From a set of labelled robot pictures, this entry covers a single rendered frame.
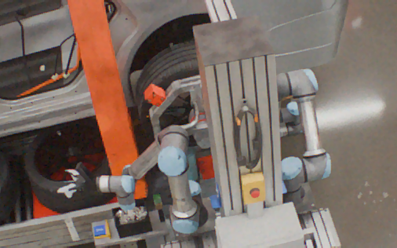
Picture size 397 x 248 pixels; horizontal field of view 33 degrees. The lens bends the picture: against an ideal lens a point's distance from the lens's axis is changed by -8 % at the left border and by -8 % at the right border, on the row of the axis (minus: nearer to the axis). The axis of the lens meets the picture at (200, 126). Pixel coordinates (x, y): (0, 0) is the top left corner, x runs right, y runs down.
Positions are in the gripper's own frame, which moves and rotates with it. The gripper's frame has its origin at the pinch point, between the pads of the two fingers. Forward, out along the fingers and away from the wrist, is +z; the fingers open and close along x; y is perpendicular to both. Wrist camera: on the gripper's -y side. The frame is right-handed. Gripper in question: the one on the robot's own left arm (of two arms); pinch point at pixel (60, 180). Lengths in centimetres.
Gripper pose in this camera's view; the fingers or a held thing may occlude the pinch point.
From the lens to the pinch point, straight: 332.7
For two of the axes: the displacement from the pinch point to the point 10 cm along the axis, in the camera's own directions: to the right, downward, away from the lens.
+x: 0.9, -5.9, 8.0
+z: -9.9, 0.3, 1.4
